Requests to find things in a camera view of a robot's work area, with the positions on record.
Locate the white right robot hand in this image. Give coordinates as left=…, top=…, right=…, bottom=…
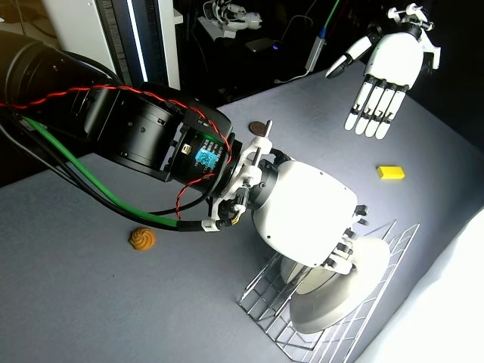
left=251, top=160, right=370, bottom=275

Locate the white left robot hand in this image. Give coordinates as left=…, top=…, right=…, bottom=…
left=325, top=32, right=424, bottom=140

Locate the grey adapter with blue plug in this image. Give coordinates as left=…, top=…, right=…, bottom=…
left=305, top=28, right=327, bottom=73

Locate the yellow block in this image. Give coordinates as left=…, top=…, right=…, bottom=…
left=376, top=164, right=406, bottom=181

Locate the flat grey box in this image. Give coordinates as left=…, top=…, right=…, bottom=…
left=245, top=37, right=279, bottom=54

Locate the orange swirl cookie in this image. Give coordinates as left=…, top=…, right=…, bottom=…
left=128, top=226, right=157, bottom=251

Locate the white spare robot hand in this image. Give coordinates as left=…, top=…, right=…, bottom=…
left=198, top=0, right=264, bottom=41

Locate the white column with black strip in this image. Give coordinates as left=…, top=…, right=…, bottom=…
left=41, top=0, right=182, bottom=90

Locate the thin green cable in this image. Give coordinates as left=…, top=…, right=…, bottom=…
left=319, top=0, right=342, bottom=39

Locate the silver wire dish rack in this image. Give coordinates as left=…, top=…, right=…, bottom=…
left=237, top=219, right=420, bottom=360

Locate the thin white cable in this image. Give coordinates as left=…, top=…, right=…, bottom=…
left=273, top=67, right=313, bottom=85

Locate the thick black cable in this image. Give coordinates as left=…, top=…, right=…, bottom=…
left=0, top=113, right=208, bottom=232

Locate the thick green cable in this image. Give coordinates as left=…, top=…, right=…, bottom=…
left=21, top=116, right=183, bottom=230

